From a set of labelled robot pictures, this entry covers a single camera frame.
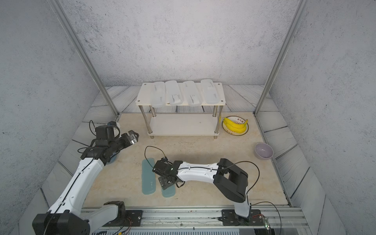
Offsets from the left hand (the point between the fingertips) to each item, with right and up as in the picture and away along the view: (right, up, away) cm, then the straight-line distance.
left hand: (134, 136), depth 80 cm
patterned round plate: (+69, +9, +35) cm, 78 cm away
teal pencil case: (+7, -28, +3) cm, 29 cm away
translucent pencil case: (+12, +23, +4) cm, 27 cm away
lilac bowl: (+78, -11, +16) cm, 80 cm away
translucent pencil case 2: (+42, +23, +3) cm, 48 cm away
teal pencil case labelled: (+19, -31, +1) cm, 36 cm away
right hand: (+19, -25, +3) cm, 31 cm away
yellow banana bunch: (+64, +4, +25) cm, 69 cm away
